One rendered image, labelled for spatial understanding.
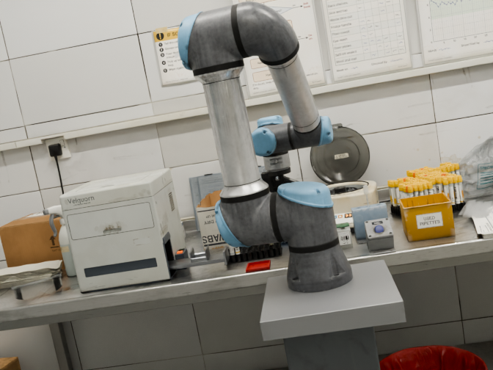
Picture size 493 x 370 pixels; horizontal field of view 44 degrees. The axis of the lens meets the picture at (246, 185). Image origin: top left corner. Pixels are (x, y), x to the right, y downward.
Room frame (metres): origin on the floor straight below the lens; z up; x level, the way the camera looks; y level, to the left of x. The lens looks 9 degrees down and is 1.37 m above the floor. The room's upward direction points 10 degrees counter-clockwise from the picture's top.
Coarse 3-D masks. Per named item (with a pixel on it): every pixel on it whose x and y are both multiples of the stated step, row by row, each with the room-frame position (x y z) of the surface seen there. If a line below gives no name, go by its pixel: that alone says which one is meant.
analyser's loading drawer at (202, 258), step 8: (192, 248) 1.77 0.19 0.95; (208, 248) 1.76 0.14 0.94; (224, 248) 1.74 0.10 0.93; (192, 256) 1.74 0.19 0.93; (200, 256) 1.77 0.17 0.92; (208, 256) 1.74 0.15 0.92; (216, 256) 1.74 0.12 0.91; (224, 256) 1.70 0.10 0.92; (176, 264) 1.73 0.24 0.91; (184, 264) 1.72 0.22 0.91; (192, 264) 1.71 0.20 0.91; (200, 264) 1.72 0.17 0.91
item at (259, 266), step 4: (268, 260) 1.71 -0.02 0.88; (248, 264) 1.71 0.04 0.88; (252, 264) 1.72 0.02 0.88; (256, 264) 1.71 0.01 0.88; (260, 264) 1.70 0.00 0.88; (264, 264) 1.70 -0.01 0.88; (268, 264) 1.69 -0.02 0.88; (248, 268) 1.69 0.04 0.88; (252, 268) 1.68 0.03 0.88; (256, 268) 1.65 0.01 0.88; (260, 268) 1.65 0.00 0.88; (264, 268) 1.65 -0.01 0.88; (268, 268) 1.65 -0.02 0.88
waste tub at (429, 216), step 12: (408, 204) 1.78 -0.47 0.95; (420, 204) 1.78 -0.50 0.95; (432, 204) 1.65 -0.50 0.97; (444, 204) 1.64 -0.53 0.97; (408, 216) 1.66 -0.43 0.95; (420, 216) 1.65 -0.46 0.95; (432, 216) 1.65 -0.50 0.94; (444, 216) 1.64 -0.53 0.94; (408, 228) 1.66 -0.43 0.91; (420, 228) 1.66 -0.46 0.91; (432, 228) 1.65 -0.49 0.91; (444, 228) 1.64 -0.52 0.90; (408, 240) 1.66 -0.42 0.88; (420, 240) 1.66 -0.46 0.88
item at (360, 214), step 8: (352, 208) 1.77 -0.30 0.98; (360, 208) 1.75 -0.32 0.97; (368, 208) 1.75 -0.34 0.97; (376, 208) 1.74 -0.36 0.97; (384, 208) 1.74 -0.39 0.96; (352, 216) 1.77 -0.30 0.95; (360, 216) 1.75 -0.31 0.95; (368, 216) 1.75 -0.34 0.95; (376, 216) 1.74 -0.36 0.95; (384, 216) 1.74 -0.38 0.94; (360, 224) 1.75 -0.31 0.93; (360, 232) 1.75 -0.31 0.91; (360, 240) 1.74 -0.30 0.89
